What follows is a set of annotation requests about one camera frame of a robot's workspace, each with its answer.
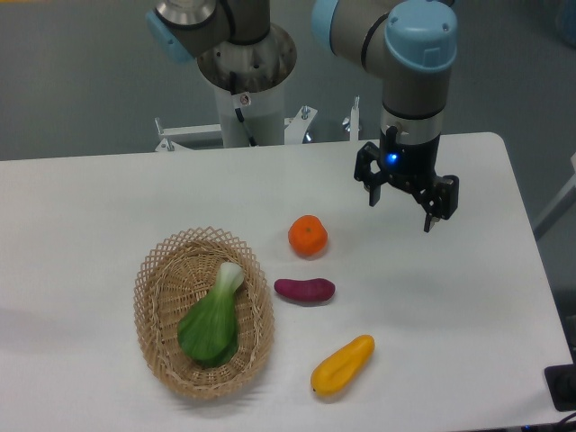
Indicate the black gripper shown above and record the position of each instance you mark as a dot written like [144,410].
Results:
[410,168]

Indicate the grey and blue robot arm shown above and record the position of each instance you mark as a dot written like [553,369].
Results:
[410,45]

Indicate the woven wicker basket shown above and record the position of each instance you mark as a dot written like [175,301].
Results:
[175,275]

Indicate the green bok choy vegetable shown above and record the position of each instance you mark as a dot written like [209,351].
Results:
[208,333]

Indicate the orange tangerine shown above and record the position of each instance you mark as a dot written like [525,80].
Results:
[307,236]

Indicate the purple sweet potato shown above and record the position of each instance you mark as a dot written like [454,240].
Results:
[315,290]

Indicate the yellow mango fruit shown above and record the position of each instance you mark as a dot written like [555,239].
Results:
[338,370]

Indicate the black power socket box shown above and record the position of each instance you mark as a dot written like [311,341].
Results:
[560,380]

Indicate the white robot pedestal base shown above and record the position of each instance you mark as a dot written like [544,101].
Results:
[245,120]

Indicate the white frame at right edge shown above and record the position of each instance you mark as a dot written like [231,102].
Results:
[557,207]

